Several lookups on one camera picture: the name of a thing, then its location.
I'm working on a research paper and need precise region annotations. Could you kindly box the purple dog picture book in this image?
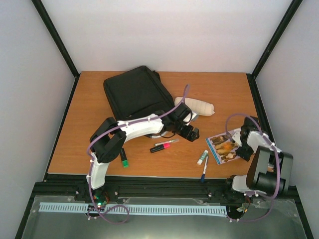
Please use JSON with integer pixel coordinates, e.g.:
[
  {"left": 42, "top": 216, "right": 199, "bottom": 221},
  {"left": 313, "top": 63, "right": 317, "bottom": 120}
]
[{"left": 206, "top": 133, "right": 240, "bottom": 165}]

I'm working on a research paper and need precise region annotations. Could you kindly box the black student bag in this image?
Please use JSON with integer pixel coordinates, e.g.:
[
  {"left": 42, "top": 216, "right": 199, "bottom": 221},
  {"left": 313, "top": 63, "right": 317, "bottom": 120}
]
[{"left": 103, "top": 66, "right": 174, "bottom": 120}]

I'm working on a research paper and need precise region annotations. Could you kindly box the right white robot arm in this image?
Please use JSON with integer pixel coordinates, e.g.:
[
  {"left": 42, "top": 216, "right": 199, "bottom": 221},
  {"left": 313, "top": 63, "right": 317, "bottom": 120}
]
[{"left": 225, "top": 113, "right": 294, "bottom": 199}]

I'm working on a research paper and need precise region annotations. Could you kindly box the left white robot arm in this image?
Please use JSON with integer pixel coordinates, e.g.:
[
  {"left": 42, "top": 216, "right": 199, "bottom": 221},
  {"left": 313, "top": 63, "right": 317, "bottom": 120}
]
[{"left": 86, "top": 103, "right": 199, "bottom": 201}]

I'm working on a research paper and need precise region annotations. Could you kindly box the slim white pen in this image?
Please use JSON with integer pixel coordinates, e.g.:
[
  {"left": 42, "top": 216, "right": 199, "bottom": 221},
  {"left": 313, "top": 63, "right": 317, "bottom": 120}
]
[{"left": 155, "top": 139, "right": 179, "bottom": 146}]

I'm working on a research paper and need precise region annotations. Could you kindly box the cream quilted pencil case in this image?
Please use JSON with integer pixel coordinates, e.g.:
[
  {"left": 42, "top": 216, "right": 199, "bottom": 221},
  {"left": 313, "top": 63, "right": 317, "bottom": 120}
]
[{"left": 184, "top": 98, "right": 214, "bottom": 116}]

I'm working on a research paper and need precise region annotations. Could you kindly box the pink highlighter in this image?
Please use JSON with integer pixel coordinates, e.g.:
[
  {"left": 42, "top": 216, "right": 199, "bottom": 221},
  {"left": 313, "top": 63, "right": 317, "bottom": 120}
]
[{"left": 150, "top": 143, "right": 171, "bottom": 153}]

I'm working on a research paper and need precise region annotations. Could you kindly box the white glue stick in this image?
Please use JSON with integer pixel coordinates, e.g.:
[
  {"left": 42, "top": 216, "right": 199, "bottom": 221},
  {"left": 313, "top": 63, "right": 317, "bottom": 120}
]
[{"left": 197, "top": 150, "right": 208, "bottom": 165}]

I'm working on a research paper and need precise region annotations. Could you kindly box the blue whiteboard marker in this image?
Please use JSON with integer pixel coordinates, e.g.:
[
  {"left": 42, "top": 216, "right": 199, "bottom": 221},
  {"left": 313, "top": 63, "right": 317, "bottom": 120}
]
[{"left": 200, "top": 156, "right": 209, "bottom": 183}]

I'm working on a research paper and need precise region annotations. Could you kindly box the green highlighter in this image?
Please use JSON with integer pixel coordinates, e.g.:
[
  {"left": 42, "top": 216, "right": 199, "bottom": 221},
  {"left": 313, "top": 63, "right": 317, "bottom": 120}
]
[{"left": 120, "top": 148, "right": 129, "bottom": 168}]

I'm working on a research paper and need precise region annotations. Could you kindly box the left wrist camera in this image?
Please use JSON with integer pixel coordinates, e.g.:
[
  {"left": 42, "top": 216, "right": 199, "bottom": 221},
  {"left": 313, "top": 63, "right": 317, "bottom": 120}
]
[{"left": 183, "top": 112, "right": 199, "bottom": 124}]

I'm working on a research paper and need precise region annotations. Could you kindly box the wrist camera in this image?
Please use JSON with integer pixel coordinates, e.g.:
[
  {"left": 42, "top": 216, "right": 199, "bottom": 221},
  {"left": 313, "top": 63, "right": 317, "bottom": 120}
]
[
  {"left": 230, "top": 128, "right": 242, "bottom": 146},
  {"left": 183, "top": 112, "right": 199, "bottom": 124}
]

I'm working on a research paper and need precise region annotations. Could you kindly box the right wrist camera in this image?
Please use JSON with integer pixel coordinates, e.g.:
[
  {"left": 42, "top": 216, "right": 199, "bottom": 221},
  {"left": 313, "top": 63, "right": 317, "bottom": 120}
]
[{"left": 230, "top": 128, "right": 242, "bottom": 146}]

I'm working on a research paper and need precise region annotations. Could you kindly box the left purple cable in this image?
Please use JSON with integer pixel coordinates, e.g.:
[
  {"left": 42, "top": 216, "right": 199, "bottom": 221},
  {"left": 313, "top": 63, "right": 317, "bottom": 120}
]
[{"left": 86, "top": 84, "right": 191, "bottom": 225}]

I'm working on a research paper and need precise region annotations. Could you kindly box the right black frame post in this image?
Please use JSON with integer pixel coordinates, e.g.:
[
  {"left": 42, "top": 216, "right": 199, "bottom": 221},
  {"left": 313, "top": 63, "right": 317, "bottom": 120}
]
[{"left": 250, "top": 0, "right": 304, "bottom": 78}]

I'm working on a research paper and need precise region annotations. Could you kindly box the black frame post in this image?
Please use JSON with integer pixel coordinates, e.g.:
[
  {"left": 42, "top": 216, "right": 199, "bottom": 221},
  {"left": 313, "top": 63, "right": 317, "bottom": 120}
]
[
  {"left": 31, "top": 0, "right": 80, "bottom": 79},
  {"left": 250, "top": 0, "right": 304, "bottom": 78}
]

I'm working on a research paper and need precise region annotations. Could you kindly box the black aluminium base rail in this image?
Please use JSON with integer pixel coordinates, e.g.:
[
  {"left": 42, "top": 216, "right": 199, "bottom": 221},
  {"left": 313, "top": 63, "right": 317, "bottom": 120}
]
[{"left": 34, "top": 174, "right": 297, "bottom": 207}]

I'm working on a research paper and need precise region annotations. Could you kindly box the light blue cable duct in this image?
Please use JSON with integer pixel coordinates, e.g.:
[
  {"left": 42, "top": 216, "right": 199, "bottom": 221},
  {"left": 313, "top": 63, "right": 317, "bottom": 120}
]
[{"left": 38, "top": 202, "right": 227, "bottom": 217}]

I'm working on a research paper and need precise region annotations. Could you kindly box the left black frame post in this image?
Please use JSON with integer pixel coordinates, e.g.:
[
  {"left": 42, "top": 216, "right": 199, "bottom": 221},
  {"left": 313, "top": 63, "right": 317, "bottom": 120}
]
[{"left": 31, "top": 0, "right": 80, "bottom": 79}]

